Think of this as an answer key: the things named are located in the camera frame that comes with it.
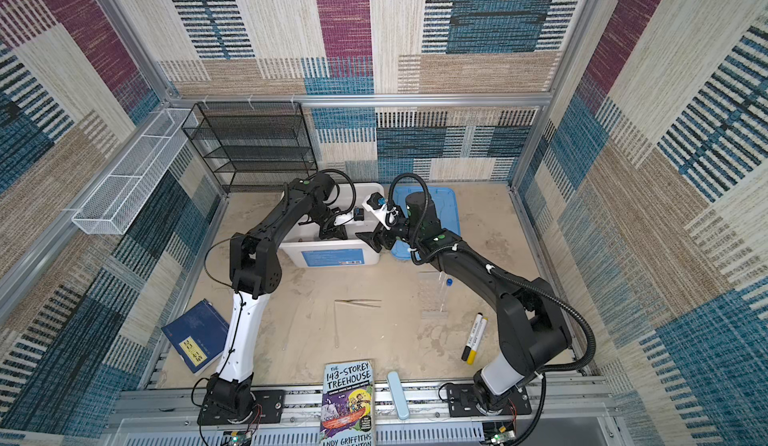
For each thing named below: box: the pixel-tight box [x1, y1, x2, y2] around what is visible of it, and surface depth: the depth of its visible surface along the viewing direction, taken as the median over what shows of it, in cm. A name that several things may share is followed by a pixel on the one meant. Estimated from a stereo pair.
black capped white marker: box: [461, 312, 483, 362], surface depth 85 cm
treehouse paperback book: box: [320, 359, 375, 446], surface depth 73 cm
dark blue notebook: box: [161, 298, 230, 374], surface depth 85 cm
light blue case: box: [387, 371, 410, 421], surface depth 74 cm
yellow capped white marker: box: [467, 318, 489, 365], surface depth 84 cm
